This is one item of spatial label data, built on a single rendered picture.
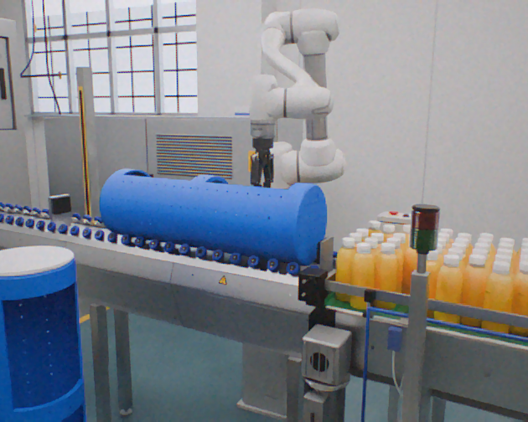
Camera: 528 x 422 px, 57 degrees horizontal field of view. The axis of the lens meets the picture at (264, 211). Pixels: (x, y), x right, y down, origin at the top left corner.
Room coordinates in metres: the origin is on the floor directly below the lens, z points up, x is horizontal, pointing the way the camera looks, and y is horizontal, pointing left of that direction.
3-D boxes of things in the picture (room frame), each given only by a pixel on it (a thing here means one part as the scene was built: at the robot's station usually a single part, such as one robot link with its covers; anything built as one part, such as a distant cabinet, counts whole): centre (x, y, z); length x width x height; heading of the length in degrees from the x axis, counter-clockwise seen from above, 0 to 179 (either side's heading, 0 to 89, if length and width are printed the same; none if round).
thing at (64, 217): (2.24, 0.96, 1.00); 0.10 x 0.04 x 0.15; 151
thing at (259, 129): (1.72, 0.01, 1.41); 0.09 x 0.09 x 0.06
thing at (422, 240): (1.10, -0.37, 1.18); 0.06 x 0.06 x 0.05
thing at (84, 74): (2.60, 0.94, 0.85); 0.06 x 0.06 x 1.70; 61
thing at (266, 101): (1.72, -0.01, 1.52); 0.13 x 0.11 x 0.16; 85
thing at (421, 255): (1.10, -0.37, 1.18); 0.06 x 0.06 x 0.16
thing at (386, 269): (1.38, -0.37, 0.99); 0.07 x 0.07 x 0.18
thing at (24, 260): (1.39, 0.72, 1.03); 0.28 x 0.28 x 0.01
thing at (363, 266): (1.38, -0.30, 0.99); 0.07 x 0.07 x 0.18
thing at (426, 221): (1.10, -0.37, 1.23); 0.06 x 0.06 x 0.04
